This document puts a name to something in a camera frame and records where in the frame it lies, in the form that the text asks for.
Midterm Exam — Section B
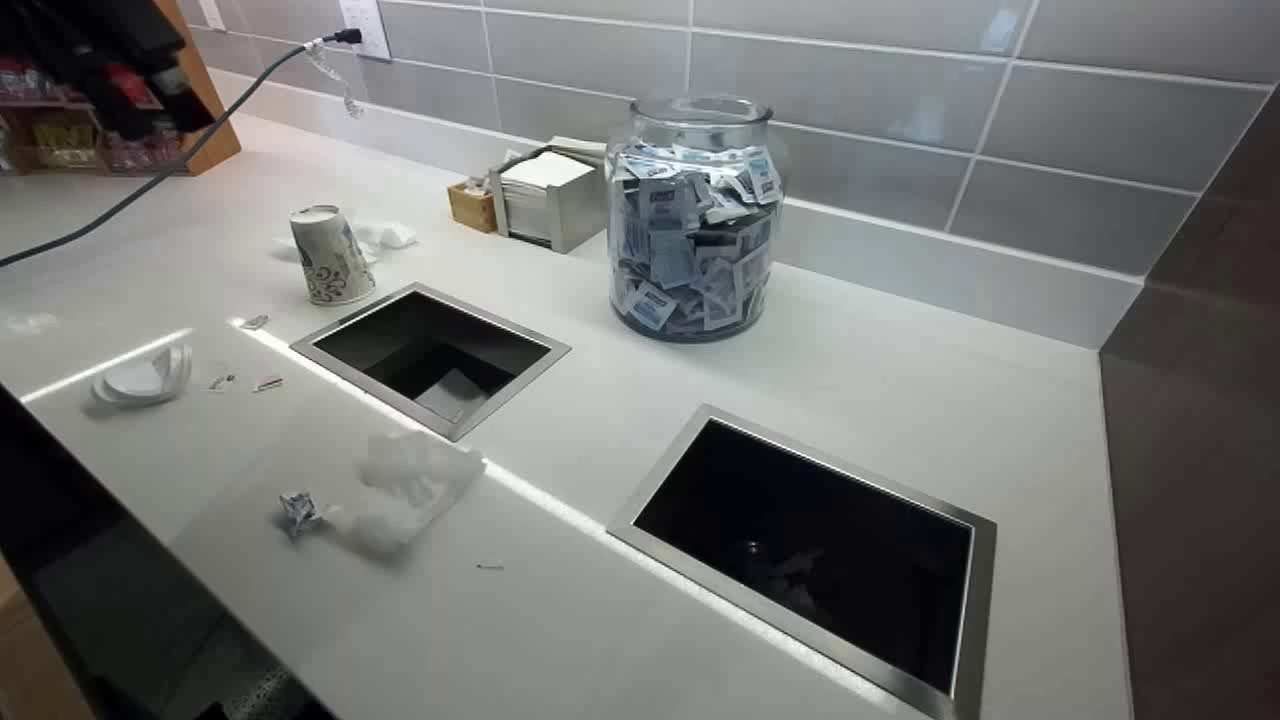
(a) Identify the patterned paper cup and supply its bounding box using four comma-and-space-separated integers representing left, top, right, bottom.
288, 206, 373, 304

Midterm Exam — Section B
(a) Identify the white tissue behind cup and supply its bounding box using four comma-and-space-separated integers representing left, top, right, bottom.
273, 220, 420, 265

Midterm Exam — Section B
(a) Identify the white plastic cup lid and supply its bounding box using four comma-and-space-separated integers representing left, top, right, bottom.
87, 345, 191, 411

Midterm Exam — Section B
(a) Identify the glass jar of packets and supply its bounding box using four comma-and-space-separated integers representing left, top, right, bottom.
603, 98, 783, 345

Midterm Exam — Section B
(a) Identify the near square counter opening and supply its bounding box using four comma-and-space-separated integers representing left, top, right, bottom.
296, 284, 567, 440

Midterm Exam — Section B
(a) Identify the square counter opening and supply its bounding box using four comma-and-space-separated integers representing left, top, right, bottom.
611, 403, 994, 720
296, 284, 567, 440

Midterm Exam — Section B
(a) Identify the small wooden packet box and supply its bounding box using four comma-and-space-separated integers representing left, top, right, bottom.
446, 179, 496, 231

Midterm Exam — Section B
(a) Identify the crumpled white napkin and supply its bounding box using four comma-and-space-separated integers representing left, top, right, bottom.
325, 433, 482, 566

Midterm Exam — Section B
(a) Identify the far square counter opening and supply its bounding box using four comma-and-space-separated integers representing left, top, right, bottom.
611, 403, 994, 720

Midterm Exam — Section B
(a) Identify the small crumpled foil wrapper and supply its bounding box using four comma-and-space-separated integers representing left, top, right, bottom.
275, 491, 319, 542

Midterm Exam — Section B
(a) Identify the wooden snack shelf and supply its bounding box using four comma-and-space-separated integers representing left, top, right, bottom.
0, 0, 239, 178

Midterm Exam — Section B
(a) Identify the white wall outlet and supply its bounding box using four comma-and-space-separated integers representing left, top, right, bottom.
334, 0, 386, 60

